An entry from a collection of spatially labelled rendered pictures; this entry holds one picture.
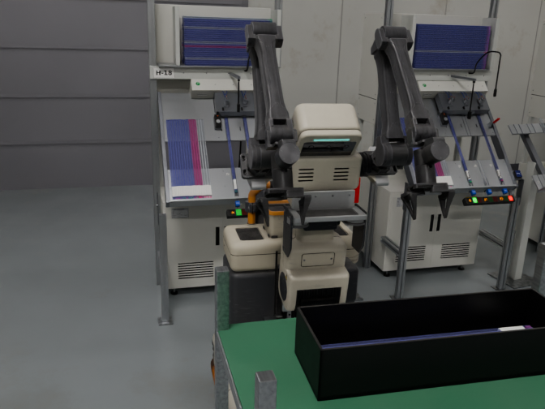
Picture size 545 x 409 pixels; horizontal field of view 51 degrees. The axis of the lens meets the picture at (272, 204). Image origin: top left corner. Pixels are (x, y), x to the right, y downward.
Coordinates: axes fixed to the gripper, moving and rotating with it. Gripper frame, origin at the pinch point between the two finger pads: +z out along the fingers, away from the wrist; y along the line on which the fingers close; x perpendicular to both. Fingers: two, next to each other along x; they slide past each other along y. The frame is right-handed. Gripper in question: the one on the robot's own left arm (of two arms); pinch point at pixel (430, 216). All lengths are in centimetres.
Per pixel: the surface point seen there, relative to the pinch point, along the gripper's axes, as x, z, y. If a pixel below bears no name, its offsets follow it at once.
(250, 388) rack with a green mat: -37, 36, -61
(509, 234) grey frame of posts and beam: 174, -4, 144
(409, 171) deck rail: 161, -44, 73
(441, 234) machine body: 204, -8, 113
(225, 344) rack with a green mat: -22, 29, -64
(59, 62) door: 388, -200, -159
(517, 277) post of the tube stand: 200, 24, 165
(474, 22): 174, -147, 138
